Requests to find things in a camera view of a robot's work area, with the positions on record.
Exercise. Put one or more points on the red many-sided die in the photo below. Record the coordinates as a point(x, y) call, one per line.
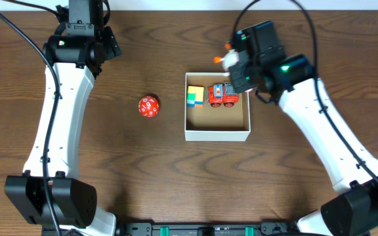
point(148, 106)

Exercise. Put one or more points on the pink white pig toy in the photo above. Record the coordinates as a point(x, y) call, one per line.
point(230, 58)

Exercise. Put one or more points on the red toy fire truck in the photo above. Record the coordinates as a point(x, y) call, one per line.
point(222, 94)

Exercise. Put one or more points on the colourful puzzle cube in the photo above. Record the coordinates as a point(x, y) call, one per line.
point(194, 96)

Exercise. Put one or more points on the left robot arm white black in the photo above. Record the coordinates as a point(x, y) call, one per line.
point(48, 192)

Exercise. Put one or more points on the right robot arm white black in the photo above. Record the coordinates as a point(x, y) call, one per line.
point(352, 169)

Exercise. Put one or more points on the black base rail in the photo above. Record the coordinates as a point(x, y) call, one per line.
point(260, 229)

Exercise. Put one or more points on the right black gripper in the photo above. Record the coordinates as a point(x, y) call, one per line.
point(237, 82)

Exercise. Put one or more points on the white cardboard box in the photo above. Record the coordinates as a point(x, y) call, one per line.
point(208, 124)

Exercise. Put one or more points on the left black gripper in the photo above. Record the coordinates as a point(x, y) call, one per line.
point(112, 46)

